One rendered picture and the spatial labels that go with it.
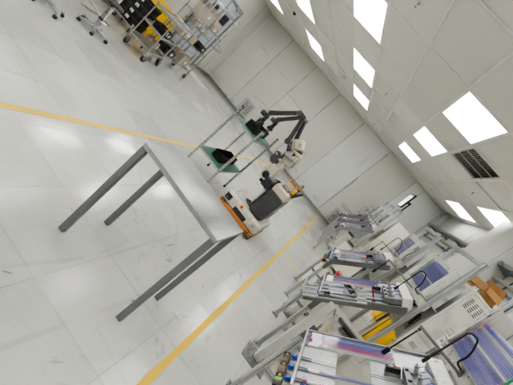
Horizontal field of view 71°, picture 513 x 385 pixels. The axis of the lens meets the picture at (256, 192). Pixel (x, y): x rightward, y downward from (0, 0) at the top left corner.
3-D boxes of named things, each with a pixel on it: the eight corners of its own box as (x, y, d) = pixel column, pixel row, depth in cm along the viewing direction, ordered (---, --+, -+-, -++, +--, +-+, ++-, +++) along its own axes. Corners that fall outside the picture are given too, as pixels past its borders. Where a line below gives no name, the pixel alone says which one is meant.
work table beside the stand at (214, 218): (107, 221, 266) (183, 150, 248) (159, 299, 254) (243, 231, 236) (57, 227, 223) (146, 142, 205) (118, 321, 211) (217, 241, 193)
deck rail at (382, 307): (317, 301, 307) (318, 293, 307) (317, 300, 309) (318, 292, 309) (407, 315, 289) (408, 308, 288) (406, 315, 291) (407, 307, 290)
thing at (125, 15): (108, 9, 726) (132, -19, 710) (120, 18, 771) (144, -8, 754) (126, 33, 720) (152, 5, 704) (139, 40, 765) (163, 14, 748)
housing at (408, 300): (401, 315, 292) (402, 298, 291) (394, 296, 339) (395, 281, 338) (411, 316, 290) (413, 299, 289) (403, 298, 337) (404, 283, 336)
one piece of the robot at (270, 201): (262, 224, 523) (308, 188, 505) (253, 228, 471) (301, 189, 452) (249, 205, 528) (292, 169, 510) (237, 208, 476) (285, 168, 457)
